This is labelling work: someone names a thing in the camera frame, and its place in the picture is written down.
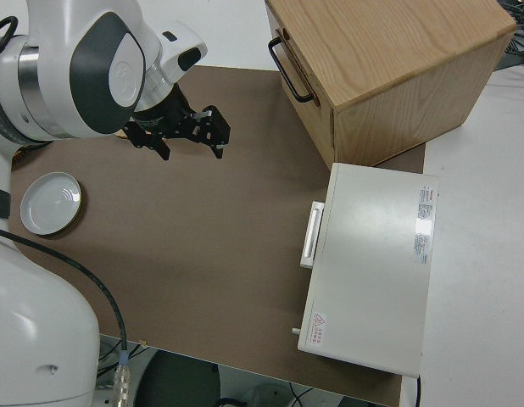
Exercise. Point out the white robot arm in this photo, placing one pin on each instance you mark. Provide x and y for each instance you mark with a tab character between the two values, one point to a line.
96	63

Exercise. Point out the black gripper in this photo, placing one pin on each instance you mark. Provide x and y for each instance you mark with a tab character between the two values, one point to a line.
164	120

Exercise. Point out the light wooden box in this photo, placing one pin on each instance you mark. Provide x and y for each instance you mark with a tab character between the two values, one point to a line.
393	63

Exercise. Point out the gray round plate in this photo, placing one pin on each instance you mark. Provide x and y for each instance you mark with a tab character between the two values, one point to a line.
52	203

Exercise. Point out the white toaster oven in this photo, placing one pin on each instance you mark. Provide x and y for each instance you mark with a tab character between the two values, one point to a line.
372	263

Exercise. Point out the brown table mat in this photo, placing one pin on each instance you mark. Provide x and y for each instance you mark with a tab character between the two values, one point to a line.
194	237

